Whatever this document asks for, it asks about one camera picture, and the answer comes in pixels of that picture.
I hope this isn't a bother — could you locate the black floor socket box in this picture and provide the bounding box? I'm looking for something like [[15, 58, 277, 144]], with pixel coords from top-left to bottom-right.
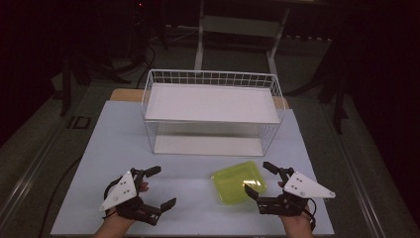
[[66, 115, 92, 130]]

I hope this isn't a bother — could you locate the white metal stand frame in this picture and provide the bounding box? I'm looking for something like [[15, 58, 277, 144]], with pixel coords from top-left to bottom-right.
[[193, 0, 292, 77]]

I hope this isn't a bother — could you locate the black floor cable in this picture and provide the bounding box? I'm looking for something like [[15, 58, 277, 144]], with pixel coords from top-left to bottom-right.
[[38, 154, 84, 238]]

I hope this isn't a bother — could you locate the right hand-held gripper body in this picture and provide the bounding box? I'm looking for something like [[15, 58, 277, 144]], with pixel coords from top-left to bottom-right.
[[256, 167, 337, 218]]

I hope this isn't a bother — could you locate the dark metal stand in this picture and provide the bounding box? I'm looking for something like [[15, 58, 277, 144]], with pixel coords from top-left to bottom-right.
[[317, 63, 351, 135], [58, 54, 92, 117]]

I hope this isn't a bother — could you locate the person's right hand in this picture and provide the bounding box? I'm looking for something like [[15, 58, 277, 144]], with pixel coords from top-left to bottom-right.
[[277, 180, 314, 231]]

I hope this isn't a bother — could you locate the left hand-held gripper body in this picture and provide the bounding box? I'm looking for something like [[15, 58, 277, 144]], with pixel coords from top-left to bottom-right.
[[99, 167, 163, 227]]

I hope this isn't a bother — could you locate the person's left hand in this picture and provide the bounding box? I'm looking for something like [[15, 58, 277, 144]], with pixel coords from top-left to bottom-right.
[[104, 180, 150, 230]]

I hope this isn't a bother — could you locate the metal floor rail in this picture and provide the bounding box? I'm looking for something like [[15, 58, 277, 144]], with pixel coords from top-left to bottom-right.
[[321, 98, 385, 238], [0, 123, 65, 229]]

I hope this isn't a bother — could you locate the black cable bundle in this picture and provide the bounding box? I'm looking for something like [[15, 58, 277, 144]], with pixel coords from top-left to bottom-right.
[[133, 41, 158, 89]]

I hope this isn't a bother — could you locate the white table cover board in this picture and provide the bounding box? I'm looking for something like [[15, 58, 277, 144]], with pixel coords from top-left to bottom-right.
[[50, 99, 335, 237]]

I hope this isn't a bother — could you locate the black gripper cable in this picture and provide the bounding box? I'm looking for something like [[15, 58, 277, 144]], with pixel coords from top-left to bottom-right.
[[305, 197, 318, 231], [102, 176, 124, 220]]

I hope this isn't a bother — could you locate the green square plastic plate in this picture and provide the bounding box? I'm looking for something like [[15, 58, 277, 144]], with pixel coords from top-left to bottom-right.
[[211, 160, 267, 206]]

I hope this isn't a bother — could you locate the white wire shelf rack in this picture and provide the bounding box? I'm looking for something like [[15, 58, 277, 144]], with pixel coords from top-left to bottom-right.
[[141, 67, 287, 158]]

